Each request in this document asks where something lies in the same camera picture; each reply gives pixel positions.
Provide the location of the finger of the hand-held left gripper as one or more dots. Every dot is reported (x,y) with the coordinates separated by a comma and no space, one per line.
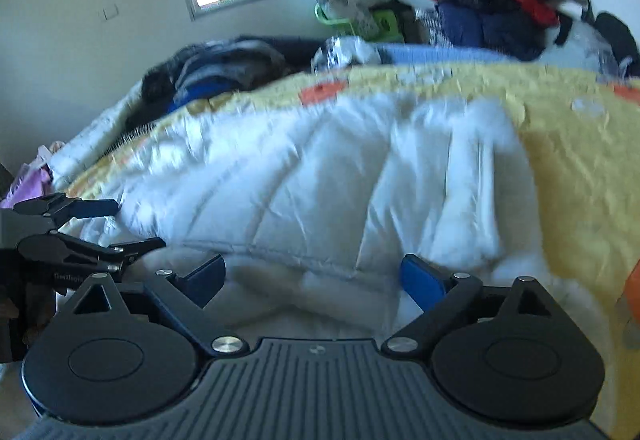
(95,207)
(75,252)

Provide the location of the floral pillow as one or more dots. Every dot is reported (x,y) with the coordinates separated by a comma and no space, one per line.
(345,3)

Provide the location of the yellow printed quilt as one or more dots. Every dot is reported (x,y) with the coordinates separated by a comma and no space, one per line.
(575,145)

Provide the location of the white puffer jacket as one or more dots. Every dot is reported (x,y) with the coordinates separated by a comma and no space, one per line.
(310,185)

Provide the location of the black and white garment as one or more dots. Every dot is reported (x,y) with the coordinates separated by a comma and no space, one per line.
(570,15)

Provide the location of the purple cloth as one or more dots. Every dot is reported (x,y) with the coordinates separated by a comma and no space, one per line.
(27,187)

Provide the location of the green plastic chair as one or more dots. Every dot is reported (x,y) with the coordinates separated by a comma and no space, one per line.
(385,23)

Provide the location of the checkered cloth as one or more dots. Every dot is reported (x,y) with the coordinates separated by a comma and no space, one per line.
(431,28)

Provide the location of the grey patterned cloth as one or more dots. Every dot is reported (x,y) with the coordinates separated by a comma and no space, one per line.
(345,53)

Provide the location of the dark olive cloth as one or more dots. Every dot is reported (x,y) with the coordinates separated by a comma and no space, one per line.
(400,13)

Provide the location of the clear plastic bag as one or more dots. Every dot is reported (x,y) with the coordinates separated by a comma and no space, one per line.
(590,50)

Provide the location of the pile of dark clothes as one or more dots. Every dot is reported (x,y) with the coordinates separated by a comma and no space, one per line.
(220,65)

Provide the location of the wall switch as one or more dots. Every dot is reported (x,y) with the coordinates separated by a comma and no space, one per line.
(111,13)

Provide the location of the light blue blanket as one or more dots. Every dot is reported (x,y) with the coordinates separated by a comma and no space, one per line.
(435,54)

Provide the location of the white floral bedsheet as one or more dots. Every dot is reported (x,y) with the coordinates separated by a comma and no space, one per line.
(95,135)

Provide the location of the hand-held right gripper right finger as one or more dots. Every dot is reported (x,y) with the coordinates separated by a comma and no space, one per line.
(422,280)

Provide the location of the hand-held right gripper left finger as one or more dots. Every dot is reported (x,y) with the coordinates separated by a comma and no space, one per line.
(205,277)

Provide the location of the black bag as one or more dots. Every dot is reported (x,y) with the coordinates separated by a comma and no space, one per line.
(617,38)

